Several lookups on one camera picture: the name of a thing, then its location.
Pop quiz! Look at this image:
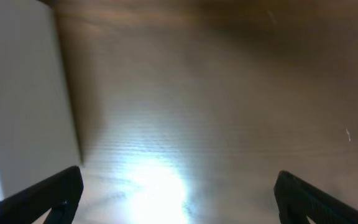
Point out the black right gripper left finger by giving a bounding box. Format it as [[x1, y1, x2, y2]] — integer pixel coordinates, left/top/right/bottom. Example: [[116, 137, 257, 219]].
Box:
[[0, 166, 84, 224]]

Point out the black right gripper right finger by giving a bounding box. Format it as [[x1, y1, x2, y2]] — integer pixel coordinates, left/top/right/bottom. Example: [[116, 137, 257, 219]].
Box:
[[274, 170, 358, 224]]

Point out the white cardboard box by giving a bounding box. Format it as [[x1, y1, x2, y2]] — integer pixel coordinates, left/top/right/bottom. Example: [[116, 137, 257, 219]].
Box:
[[0, 1, 80, 201]]

